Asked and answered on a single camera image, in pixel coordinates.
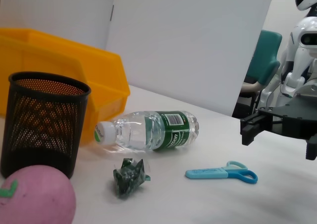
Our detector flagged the yellow plastic storage bin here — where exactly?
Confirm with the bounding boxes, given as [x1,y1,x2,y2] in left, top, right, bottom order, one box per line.
[0,27,131,145]

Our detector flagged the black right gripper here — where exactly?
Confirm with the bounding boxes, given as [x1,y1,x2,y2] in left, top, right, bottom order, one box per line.
[239,95,317,161]

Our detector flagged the black mesh pen cup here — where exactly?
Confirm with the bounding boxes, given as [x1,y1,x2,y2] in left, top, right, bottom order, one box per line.
[0,71,92,180]

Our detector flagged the green plastic wrapper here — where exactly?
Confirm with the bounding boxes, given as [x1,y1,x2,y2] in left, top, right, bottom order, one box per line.
[112,157,152,199]

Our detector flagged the teal chair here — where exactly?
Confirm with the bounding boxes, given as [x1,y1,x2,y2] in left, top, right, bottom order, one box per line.
[239,29,283,111]

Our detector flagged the blue safety scissors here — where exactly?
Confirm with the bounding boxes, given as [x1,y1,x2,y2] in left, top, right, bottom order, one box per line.
[185,161,259,185]

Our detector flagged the clear green-label water bottle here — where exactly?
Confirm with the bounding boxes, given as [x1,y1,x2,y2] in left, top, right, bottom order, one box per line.
[94,110,200,152]

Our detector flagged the pink toy peach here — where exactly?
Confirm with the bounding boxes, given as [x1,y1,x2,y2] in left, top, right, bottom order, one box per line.
[0,165,77,224]

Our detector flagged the white humanoid robot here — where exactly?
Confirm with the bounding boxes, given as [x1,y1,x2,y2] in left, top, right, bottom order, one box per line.
[257,0,317,111]

